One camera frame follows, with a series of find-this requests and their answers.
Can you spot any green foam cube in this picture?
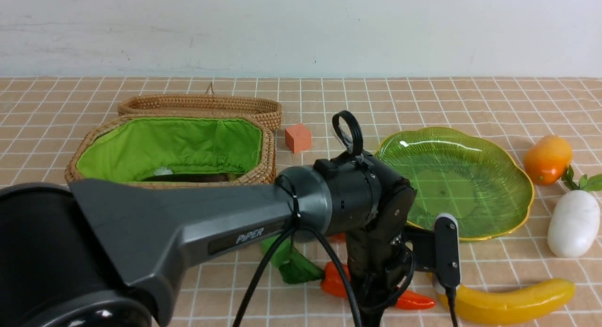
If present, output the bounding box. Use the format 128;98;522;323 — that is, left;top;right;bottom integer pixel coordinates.
260;235;292;269

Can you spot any yellow banana toy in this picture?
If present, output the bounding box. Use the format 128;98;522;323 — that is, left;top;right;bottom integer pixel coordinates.
450;278;576;327

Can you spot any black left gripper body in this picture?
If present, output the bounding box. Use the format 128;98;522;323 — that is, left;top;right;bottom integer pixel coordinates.
346;223;417;327

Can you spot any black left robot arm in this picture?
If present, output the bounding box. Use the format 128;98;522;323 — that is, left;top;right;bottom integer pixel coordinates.
1;152;416;327

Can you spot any purple eggplant toy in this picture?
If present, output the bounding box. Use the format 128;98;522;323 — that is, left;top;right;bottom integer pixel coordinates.
141;173;240;183

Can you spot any woven wicker basket lid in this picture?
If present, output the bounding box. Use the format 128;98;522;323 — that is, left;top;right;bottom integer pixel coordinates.
118;82;282;131

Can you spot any woven wicker basket green lining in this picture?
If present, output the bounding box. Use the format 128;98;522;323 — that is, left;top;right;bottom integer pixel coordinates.
64;112;277;189

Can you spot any white radish toy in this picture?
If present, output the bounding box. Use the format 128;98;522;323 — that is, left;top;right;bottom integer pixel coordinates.
547;166;602;258

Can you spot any orange yellow mango toy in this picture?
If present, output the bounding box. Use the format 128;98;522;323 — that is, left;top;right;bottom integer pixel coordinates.
523;135;573;185

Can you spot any orange carrot toy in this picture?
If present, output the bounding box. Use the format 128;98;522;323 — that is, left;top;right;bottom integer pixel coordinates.
270;250;435;311

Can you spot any orange foam cube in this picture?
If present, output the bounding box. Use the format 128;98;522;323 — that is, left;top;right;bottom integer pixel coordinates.
285;123;312;154

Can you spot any green glass leaf plate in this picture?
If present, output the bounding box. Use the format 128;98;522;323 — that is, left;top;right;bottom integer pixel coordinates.
375;127;535;242

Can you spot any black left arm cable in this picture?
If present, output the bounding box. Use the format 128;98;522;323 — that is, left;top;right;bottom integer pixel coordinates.
232;110;459;327

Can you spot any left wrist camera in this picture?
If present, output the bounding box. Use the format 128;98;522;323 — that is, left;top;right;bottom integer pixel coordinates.
411;213;461;298

